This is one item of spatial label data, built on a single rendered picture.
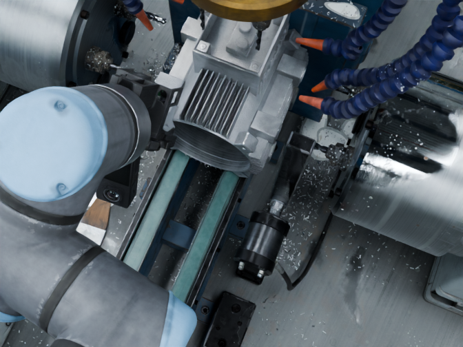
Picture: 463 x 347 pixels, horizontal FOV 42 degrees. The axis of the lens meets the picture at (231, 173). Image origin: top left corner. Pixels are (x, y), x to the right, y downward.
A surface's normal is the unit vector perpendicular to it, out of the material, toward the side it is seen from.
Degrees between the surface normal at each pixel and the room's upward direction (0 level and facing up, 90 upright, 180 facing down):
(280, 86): 0
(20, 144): 25
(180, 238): 0
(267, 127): 0
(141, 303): 29
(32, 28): 36
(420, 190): 43
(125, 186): 59
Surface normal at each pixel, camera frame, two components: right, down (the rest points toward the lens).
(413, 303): 0.02, -0.29
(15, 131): -0.11, 0.11
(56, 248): 0.26, -0.62
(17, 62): -0.34, 0.68
